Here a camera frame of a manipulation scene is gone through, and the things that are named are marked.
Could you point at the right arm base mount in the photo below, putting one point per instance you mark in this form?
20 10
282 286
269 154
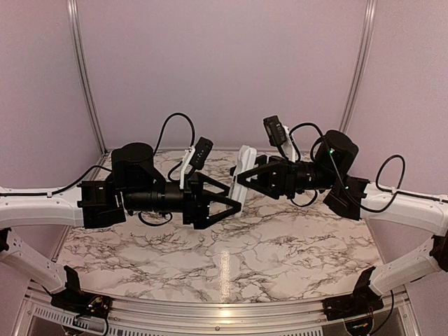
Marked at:
361 301

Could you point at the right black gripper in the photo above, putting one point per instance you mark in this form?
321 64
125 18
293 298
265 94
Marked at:
282 181

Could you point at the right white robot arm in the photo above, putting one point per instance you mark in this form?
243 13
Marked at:
356 198

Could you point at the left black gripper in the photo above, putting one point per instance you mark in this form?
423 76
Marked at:
197 212

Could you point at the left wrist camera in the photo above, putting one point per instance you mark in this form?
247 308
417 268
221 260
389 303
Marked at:
195 157

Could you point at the aluminium frame post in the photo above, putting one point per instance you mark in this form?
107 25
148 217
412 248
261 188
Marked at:
75 26
366 36

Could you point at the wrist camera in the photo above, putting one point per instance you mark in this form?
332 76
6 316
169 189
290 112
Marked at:
195 157
278 135

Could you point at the front aluminium rail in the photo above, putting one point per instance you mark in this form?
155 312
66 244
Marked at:
129 316

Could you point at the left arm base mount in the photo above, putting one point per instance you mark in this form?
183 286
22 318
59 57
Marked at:
72 298

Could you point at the left aluminium frame post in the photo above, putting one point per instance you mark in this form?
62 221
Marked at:
75 26

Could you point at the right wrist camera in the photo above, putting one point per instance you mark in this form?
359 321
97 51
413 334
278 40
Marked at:
278 135

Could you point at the right aluminium frame post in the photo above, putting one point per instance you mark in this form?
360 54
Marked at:
366 36

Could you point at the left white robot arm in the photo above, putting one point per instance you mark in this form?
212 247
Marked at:
133 185

